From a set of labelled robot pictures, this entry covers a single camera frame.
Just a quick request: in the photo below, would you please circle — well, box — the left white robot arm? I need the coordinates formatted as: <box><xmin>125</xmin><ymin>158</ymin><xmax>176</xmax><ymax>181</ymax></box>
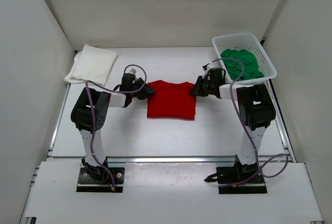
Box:
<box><xmin>71</xmin><ymin>69</ymin><xmax>156</xmax><ymax>184</ymax></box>

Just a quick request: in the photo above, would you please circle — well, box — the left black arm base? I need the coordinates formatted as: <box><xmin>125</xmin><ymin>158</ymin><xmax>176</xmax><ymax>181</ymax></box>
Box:
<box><xmin>76</xmin><ymin>159</ymin><xmax>125</xmax><ymax>193</ymax></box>

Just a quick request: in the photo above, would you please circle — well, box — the green t shirt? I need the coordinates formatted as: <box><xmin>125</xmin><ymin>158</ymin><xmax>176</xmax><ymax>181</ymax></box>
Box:
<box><xmin>220</xmin><ymin>49</ymin><xmax>264</xmax><ymax>80</ymax></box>

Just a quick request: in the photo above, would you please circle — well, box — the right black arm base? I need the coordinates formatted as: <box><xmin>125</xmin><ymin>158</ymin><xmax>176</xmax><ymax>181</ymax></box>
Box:
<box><xmin>204</xmin><ymin>165</ymin><xmax>268</xmax><ymax>195</ymax></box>

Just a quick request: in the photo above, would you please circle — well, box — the white plastic basket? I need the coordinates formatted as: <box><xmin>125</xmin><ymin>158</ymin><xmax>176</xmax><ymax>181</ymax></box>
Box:
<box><xmin>212</xmin><ymin>33</ymin><xmax>277</xmax><ymax>85</ymax></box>

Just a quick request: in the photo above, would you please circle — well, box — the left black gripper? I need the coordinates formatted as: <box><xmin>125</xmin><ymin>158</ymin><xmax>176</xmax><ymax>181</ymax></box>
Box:
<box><xmin>130</xmin><ymin>77</ymin><xmax>156</xmax><ymax>100</ymax></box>

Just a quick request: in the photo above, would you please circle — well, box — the aluminium table rail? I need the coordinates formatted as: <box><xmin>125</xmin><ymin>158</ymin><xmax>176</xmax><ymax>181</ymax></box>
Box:
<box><xmin>107</xmin><ymin>156</ymin><xmax>235</xmax><ymax>163</ymax></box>

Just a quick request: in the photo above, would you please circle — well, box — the white t shirt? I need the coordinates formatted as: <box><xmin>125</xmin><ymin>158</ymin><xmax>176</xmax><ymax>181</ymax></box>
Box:
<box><xmin>64</xmin><ymin>44</ymin><xmax>118</xmax><ymax>86</ymax></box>

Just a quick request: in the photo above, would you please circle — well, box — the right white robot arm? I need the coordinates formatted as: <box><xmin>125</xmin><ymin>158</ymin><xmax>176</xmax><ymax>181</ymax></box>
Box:
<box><xmin>189</xmin><ymin>66</ymin><xmax>276</xmax><ymax>183</ymax></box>

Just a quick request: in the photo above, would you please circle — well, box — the red t shirt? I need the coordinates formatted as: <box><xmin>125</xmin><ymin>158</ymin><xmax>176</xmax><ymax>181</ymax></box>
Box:
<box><xmin>147</xmin><ymin>80</ymin><xmax>196</xmax><ymax>120</ymax></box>

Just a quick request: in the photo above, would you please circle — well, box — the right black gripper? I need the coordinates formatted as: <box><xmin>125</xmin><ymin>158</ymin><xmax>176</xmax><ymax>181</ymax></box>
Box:
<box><xmin>190</xmin><ymin>77</ymin><xmax>215</xmax><ymax>97</ymax></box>

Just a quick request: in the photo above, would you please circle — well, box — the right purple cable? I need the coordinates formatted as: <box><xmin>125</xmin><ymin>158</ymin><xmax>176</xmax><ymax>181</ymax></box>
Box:
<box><xmin>202</xmin><ymin>58</ymin><xmax>289</xmax><ymax>188</ymax></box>

